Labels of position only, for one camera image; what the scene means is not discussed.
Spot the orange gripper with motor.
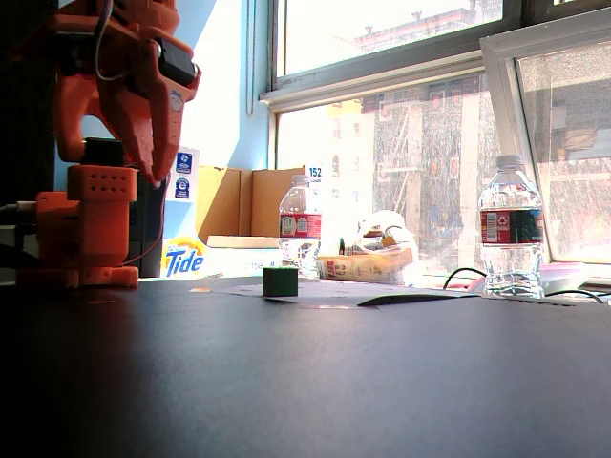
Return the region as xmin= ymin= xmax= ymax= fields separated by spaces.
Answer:
xmin=52 ymin=12 xmax=203 ymax=188

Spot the newspaper wrapped package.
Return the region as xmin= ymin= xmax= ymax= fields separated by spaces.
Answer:
xmin=316 ymin=246 xmax=415 ymax=286

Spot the black cable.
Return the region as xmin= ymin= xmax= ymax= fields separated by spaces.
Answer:
xmin=543 ymin=287 xmax=607 ymax=304
xmin=442 ymin=266 xmax=488 ymax=290

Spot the brown cardboard box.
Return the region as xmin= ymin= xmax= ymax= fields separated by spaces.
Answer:
xmin=196 ymin=163 xmax=306 ymax=238

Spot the large clear water bottle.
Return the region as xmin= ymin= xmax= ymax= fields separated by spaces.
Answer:
xmin=478 ymin=153 xmax=546 ymax=299

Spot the green cube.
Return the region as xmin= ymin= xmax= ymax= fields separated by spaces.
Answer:
xmin=262 ymin=266 xmax=300 ymax=299

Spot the small clear water bottle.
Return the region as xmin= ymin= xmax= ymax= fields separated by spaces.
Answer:
xmin=278 ymin=173 xmax=324 ymax=280

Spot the white paper grid sheet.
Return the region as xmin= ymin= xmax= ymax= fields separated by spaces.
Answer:
xmin=189 ymin=279 xmax=480 ymax=307

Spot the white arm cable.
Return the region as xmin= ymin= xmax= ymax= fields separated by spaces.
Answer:
xmin=93 ymin=0 xmax=131 ymax=82

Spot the white plastic bag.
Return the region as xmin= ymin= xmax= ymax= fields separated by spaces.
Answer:
xmin=355 ymin=208 xmax=421 ymax=255

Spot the white framed window screen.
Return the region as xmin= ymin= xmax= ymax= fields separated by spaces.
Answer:
xmin=478 ymin=6 xmax=611 ymax=266

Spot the white Tide detergent box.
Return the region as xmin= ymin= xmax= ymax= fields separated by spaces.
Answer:
xmin=159 ymin=145 xmax=211 ymax=280

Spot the flat white box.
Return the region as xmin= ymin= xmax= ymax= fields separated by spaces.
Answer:
xmin=205 ymin=233 xmax=283 ymax=277

